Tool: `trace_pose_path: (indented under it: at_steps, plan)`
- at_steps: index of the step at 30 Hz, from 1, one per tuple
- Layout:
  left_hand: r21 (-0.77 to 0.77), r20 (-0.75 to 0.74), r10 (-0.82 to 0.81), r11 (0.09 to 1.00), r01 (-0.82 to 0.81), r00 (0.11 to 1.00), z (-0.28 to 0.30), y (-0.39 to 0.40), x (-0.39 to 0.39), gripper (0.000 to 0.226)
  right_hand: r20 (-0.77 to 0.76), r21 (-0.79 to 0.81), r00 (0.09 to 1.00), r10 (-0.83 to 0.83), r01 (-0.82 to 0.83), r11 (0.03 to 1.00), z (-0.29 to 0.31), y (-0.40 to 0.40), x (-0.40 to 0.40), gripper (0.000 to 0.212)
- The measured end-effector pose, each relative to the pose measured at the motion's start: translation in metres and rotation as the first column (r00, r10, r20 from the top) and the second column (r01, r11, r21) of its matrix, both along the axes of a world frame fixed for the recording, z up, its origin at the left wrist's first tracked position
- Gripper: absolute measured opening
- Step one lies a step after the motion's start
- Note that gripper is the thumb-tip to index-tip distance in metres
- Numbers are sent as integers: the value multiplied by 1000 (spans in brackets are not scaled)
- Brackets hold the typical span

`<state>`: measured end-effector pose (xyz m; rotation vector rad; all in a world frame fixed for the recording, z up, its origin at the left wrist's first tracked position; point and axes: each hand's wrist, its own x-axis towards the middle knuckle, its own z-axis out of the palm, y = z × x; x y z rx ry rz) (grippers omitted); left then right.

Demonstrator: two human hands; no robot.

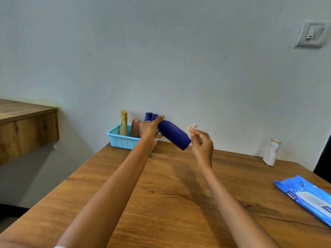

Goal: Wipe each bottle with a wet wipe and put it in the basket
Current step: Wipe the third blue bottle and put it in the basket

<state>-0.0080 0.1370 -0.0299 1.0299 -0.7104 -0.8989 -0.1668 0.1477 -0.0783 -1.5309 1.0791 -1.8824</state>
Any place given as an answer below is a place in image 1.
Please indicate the grey wall light switch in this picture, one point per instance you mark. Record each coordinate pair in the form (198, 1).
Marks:
(311, 33)

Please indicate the wooden table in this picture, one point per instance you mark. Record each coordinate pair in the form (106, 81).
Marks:
(175, 201)

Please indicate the pink bottle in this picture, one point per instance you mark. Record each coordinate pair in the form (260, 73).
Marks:
(135, 129)

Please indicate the wide dark blue bottle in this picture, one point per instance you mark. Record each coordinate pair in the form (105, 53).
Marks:
(175, 134)

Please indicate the person's right forearm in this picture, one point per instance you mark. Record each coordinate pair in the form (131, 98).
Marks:
(232, 209)

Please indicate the wooden side desk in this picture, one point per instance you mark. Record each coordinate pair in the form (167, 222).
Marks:
(25, 130)

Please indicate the slim dark blue bottle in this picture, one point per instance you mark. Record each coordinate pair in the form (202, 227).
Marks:
(148, 116)
(154, 116)

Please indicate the white wipe cloth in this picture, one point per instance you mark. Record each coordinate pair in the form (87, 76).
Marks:
(192, 125)

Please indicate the black door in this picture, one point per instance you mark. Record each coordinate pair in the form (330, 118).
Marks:
(324, 165)

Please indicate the person's right hand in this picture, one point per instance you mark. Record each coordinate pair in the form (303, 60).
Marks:
(204, 149)

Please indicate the person's left hand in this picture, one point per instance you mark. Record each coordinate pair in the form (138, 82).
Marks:
(147, 131)

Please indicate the yellow bottle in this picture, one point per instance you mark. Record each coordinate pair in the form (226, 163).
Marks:
(124, 114)

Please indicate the light blue plastic basket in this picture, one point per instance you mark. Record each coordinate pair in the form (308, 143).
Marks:
(121, 143)

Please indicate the beige bottle with white cap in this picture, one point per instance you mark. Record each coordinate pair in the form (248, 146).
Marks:
(123, 129)

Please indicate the person's left forearm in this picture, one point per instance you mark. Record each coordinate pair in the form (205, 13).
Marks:
(106, 201)

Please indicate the blue wet wipes pack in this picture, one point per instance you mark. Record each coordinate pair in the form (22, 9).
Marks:
(294, 188)

